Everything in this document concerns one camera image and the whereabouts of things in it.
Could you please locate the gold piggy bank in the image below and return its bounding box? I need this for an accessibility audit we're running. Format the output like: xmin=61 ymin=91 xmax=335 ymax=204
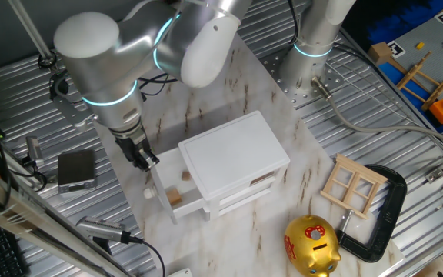
xmin=283 ymin=214 xmax=342 ymax=277

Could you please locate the silver digital scale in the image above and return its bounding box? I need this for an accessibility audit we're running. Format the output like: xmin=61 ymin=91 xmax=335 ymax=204
xmin=57 ymin=149 xmax=98 ymax=195

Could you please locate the wooden window frame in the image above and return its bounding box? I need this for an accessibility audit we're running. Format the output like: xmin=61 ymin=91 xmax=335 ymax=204
xmin=319 ymin=153 xmax=388 ymax=220

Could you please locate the small silver camera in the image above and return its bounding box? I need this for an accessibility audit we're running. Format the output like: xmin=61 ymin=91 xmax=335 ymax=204
xmin=25 ymin=135 xmax=45 ymax=167

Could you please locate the black base cable bundle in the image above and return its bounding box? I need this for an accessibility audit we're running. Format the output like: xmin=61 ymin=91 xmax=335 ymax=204
xmin=286 ymin=0 xmax=300 ymax=44

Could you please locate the metal stand rod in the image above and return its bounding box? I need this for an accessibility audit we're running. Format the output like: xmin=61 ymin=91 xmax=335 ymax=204
xmin=8 ymin=0 xmax=58 ymax=72

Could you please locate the silver ribbed camera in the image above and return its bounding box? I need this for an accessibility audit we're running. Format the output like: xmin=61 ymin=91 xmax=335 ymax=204
xmin=75 ymin=215 xmax=134 ymax=255

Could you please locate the gray brick baseplate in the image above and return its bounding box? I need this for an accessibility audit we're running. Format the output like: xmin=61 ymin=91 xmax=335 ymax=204
xmin=382 ymin=15 xmax=443 ymax=105

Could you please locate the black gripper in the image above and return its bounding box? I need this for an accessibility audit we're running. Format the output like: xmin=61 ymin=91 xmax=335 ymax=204
xmin=114 ymin=130 xmax=161 ymax=173

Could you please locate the white cabinet body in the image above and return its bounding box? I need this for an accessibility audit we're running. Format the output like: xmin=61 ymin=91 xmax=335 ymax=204
xmin=178 ymin=110 xmax=291 ymax=221

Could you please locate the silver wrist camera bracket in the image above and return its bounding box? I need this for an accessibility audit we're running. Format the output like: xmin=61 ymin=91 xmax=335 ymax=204
xmin=49 ymin=72 xmax=95 ymax=134

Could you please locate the large wooden cube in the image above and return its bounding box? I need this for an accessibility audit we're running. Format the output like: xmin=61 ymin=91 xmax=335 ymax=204
xmin=166 ymin=188 xmax=184 ymax=206

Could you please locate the gray robot cable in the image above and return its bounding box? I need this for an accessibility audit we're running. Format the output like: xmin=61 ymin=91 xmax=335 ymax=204
xmin=311 ymin=75 xmax=443 ymax=155

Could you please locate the black camera cable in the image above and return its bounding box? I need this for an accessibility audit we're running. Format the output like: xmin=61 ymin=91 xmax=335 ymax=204
xmin=123 ymin=232 xmax=167 ymax=277
xmin=0 ymin=126 xmax=49 ymax=193

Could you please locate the tan cardboard cube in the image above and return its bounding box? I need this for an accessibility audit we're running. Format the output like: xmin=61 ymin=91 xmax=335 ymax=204
xmin=367 ymin=41 xmax=394 ymax=66

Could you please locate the black C-clamp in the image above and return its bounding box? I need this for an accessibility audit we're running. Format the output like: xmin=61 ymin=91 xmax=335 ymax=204
xmin=335 ymin=164 xmax=408 ymax=264

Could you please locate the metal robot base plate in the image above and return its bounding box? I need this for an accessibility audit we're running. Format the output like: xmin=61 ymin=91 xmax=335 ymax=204
xmin=261 ymin=45 xmax=345 ymax=111

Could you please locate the small metal corner bracket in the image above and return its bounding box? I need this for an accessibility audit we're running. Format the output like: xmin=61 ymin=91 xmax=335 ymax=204
xmin=425 ymin=168 xmax=443 ymax=184

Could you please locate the aluminium frame beam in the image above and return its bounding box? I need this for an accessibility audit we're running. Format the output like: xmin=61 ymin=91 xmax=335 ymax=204
xmin=0 ymin=159 xmax=130 ymax=277

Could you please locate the blue foam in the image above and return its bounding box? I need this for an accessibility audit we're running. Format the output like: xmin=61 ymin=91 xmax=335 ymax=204
xmin=365 ymin=0 xmax=443 ymax=45

